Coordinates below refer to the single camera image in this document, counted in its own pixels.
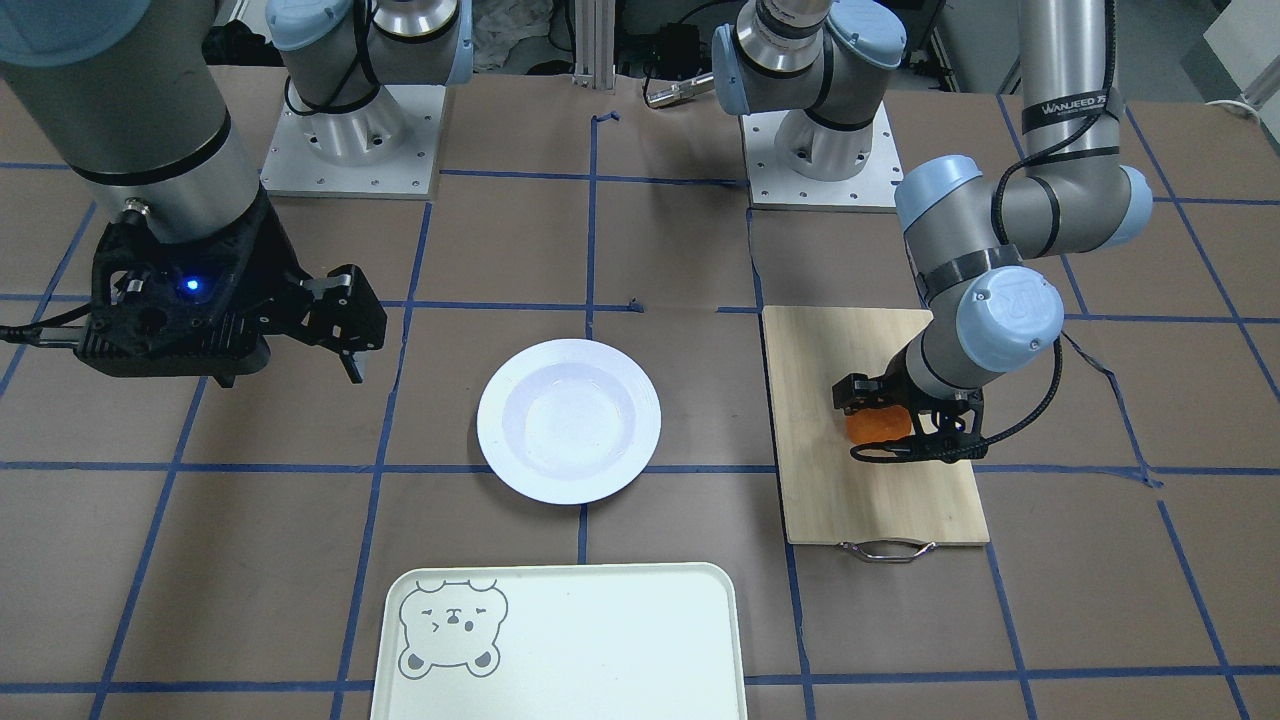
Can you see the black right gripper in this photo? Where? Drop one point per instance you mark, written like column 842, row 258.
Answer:
column 272, row 262

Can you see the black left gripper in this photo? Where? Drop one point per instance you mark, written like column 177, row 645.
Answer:
column 893, row 383

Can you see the orange fruit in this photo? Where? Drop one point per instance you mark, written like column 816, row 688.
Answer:
column 878, row 425

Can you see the white ribbed plate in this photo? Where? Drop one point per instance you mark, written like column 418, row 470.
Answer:
column 569, row 421

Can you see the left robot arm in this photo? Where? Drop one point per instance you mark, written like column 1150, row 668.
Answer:
column 826, row 65

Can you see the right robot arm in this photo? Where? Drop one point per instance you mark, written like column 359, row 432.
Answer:
column 123, row 91

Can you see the pale green bear tray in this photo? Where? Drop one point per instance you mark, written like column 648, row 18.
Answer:
column 649, row 640

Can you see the bamboo cutting board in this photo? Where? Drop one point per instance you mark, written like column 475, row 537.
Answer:
column 828, row 497

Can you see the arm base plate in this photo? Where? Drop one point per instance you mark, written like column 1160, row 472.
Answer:
column 795, row 164
column 386, row 150

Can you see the aluminium frame post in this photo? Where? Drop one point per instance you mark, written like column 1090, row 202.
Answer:
column 594, row 23

